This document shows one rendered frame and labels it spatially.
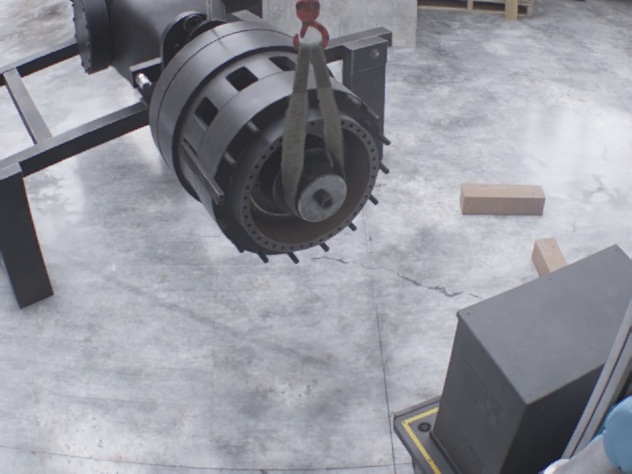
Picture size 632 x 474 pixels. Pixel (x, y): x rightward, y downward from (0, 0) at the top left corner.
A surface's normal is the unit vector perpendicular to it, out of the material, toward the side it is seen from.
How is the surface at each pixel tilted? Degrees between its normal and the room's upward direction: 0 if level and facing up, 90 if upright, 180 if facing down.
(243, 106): 30
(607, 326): 0
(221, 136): 51
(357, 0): 90
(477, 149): 0
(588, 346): 0
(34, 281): 90
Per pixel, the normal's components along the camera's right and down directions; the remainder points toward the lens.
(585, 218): 0.00, -0.79
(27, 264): 0.57, 0.50
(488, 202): -0.02, 0.61
